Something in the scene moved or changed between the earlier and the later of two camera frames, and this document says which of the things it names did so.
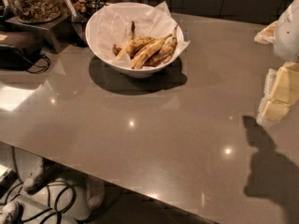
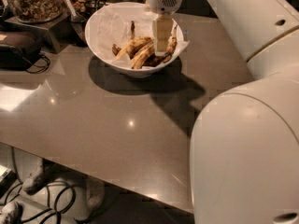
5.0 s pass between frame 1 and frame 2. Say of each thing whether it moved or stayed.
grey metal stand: stayed
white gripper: moved
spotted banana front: stayed
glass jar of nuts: stayed
